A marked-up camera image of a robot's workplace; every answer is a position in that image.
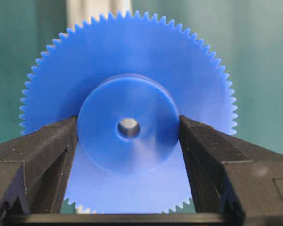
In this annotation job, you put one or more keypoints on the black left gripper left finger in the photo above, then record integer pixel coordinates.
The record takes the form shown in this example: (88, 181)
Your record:
(34, 169)

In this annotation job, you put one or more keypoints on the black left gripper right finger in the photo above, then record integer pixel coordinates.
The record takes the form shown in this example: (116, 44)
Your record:
(231, 176)

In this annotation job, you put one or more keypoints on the large blue plastic gear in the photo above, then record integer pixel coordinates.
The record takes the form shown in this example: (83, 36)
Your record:
(128, 79)

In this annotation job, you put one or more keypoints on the silver aluminium extrusion rail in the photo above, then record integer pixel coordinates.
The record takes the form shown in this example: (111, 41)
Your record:
(79, 10)

